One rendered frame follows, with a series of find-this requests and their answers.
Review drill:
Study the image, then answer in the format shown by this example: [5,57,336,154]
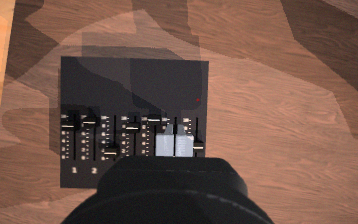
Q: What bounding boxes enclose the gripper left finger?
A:
[155,124,175,156]

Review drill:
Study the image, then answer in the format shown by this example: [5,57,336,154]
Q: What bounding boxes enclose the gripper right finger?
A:
[174,124,194,157]

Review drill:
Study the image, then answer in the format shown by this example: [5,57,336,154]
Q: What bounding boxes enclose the black lighting desk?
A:
[60,56,209,189]

